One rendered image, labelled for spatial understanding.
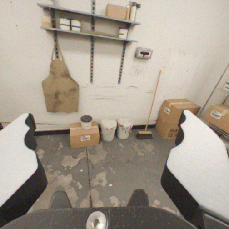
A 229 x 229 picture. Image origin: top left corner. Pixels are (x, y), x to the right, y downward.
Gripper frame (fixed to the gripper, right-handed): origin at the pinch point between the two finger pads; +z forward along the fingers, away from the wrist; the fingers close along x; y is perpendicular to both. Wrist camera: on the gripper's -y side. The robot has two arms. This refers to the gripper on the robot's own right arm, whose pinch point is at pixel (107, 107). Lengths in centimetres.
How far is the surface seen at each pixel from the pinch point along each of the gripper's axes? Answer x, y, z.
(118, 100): 11, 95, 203
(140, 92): 54, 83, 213
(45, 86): -101, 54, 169
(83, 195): -39, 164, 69
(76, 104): -64, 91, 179
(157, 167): 73, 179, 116
